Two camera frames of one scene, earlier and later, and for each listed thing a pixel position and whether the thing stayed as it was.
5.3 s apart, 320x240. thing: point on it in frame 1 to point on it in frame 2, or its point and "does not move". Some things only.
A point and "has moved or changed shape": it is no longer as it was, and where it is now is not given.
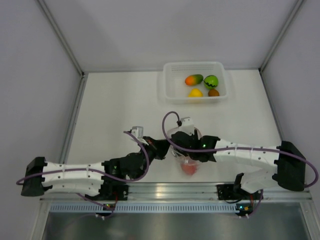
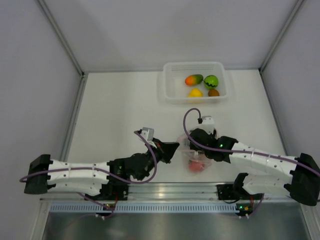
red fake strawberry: [189, 168] to [195, 166]
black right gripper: [183, 153] to [196, 148]
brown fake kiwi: [213, 92] does not move
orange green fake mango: [194, 79] does not move
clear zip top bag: [188, 165] has moved or changed shape
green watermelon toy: [210, 81] does not move
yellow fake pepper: [195, 92] does not move
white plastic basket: [175, 91] does not move
